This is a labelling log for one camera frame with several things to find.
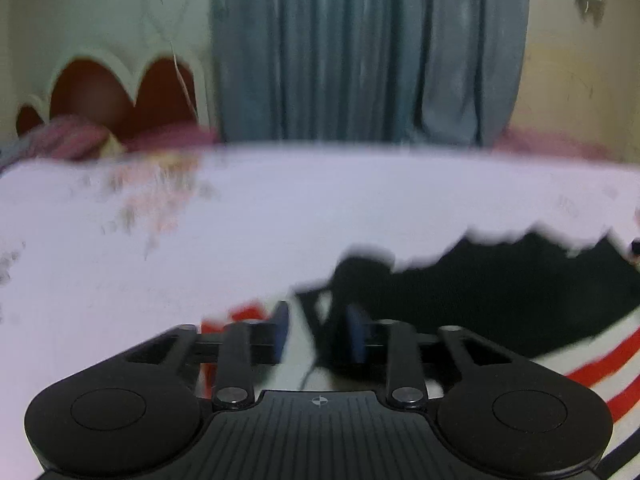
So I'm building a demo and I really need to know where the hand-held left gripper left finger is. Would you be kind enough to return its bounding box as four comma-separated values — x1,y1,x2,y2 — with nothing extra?
122,301,292,412

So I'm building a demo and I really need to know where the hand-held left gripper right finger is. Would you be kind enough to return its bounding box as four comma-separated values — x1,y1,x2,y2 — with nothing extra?
345,304,523,409

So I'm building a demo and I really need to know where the striped knit sweater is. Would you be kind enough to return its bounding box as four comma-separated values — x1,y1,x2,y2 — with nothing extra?
200,229,640,480

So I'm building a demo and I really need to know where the pink floral bed sheet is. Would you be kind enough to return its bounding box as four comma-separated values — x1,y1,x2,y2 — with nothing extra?
0,141,640,480

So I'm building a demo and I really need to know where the blue curtain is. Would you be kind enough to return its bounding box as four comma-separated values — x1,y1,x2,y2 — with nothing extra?
210,0,531,147

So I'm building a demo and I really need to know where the pink pillow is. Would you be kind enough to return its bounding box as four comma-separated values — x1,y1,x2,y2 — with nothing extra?
0,114,128,163

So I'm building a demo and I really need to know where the red scalloped headboard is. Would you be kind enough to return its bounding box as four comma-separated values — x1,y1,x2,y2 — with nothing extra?
15,46,212,142

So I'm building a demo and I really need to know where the white hanging cable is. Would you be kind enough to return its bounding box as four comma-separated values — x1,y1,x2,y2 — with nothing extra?
142,0,200,123

